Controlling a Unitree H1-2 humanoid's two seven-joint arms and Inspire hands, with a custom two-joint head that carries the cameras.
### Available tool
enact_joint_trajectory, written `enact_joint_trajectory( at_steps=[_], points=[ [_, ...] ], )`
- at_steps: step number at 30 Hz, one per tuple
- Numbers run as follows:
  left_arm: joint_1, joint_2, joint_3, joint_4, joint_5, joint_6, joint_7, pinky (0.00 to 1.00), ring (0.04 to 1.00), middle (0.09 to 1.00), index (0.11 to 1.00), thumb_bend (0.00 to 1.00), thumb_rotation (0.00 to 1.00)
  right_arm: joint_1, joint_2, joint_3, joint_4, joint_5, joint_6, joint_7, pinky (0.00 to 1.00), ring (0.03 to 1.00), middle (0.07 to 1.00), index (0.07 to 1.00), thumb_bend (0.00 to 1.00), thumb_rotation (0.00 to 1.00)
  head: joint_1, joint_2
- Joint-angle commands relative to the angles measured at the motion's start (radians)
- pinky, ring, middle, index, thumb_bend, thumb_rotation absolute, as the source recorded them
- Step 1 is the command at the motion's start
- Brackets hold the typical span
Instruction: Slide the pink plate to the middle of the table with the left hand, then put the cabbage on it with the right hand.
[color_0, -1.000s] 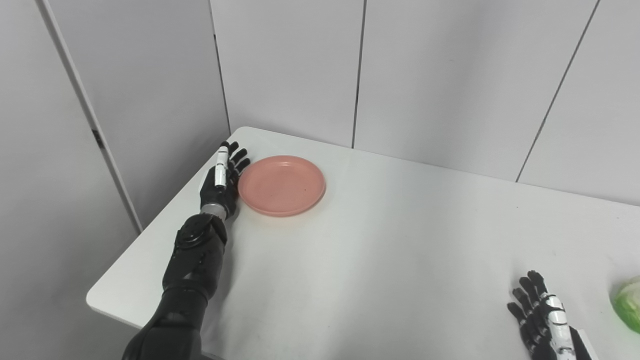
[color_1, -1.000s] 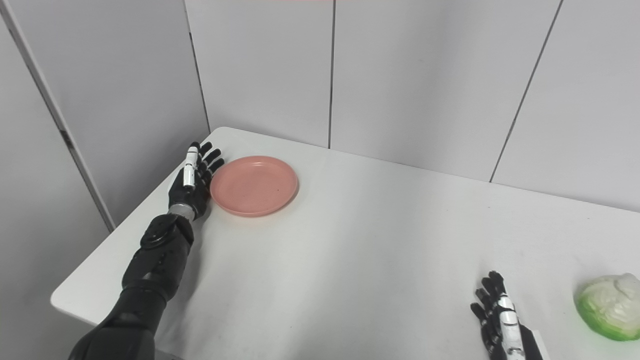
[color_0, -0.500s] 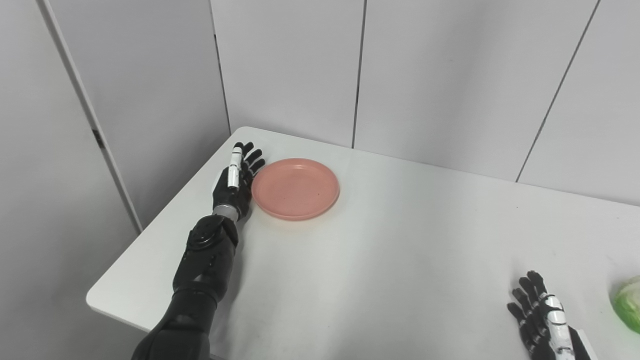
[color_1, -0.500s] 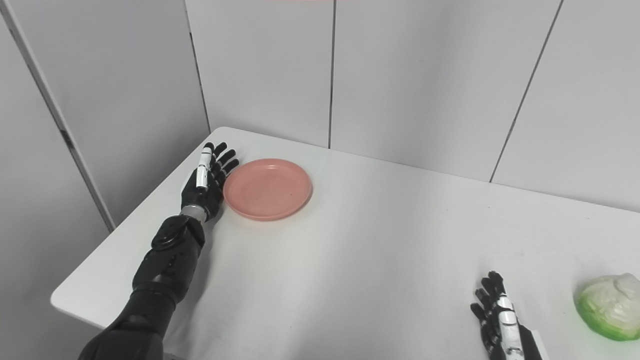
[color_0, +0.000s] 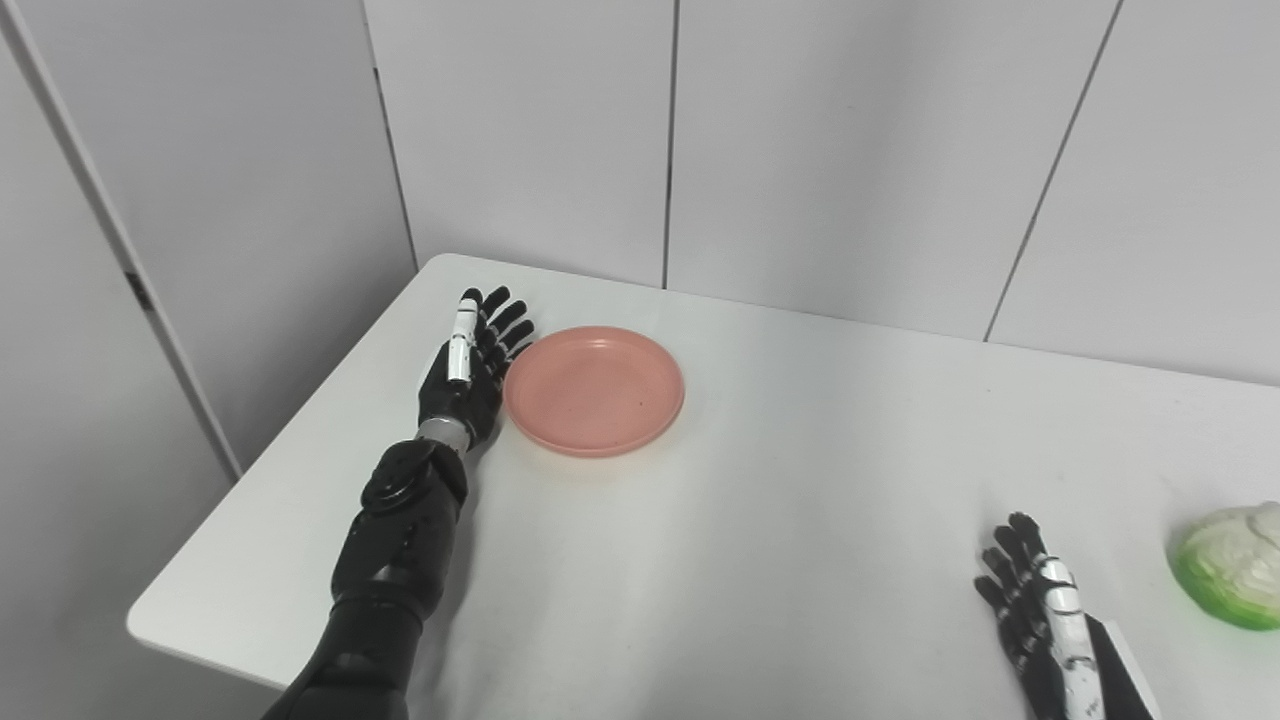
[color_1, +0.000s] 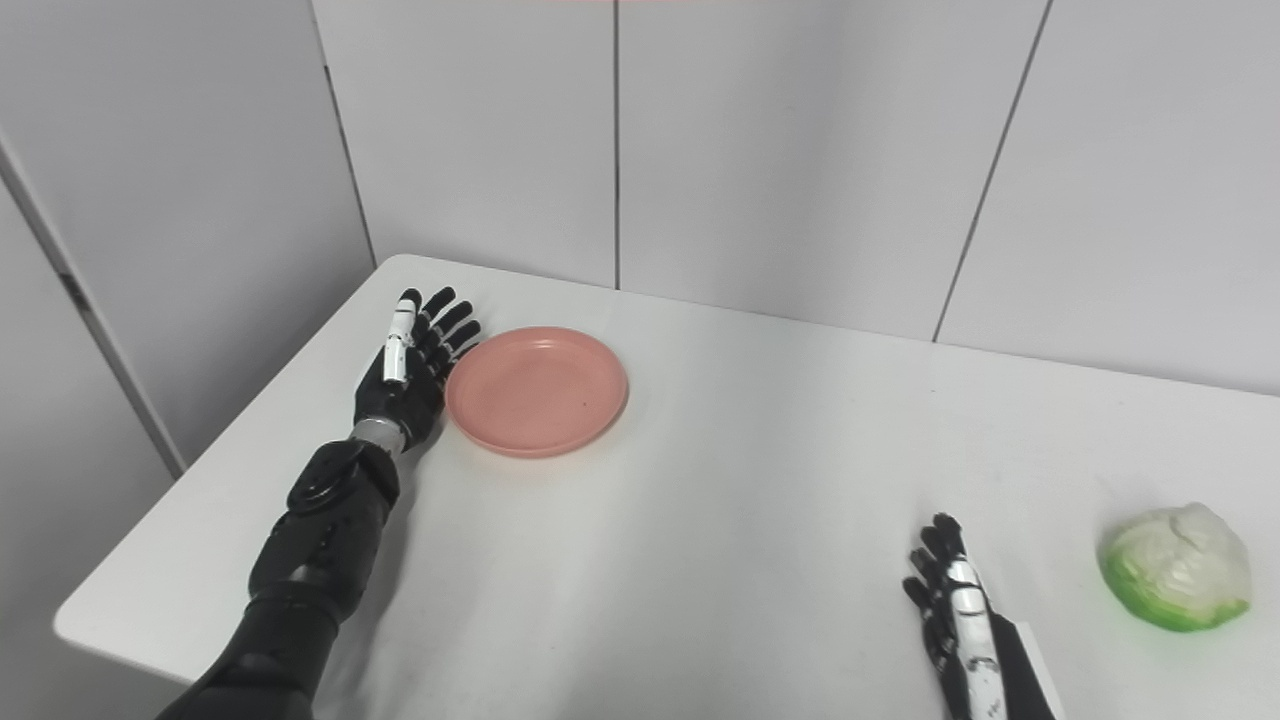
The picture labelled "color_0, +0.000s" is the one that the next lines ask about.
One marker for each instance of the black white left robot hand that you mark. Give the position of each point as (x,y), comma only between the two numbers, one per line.
(460,400)

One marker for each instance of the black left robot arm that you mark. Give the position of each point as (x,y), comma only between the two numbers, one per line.
(390,570)

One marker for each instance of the pink round plate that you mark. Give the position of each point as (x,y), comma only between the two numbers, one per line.
(595,392)

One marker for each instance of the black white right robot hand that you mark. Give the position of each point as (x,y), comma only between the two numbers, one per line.
(1110,680)

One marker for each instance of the green white toy cabbage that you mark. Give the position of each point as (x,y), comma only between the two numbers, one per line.
(1235,570)

